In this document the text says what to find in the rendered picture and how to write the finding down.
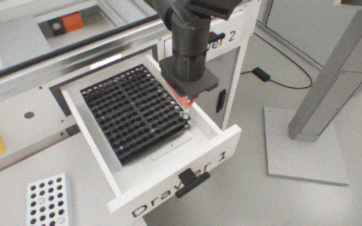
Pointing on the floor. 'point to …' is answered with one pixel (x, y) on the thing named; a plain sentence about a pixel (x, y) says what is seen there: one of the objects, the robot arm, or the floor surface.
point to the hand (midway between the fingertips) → (186, 103)
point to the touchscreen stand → (323, 109)
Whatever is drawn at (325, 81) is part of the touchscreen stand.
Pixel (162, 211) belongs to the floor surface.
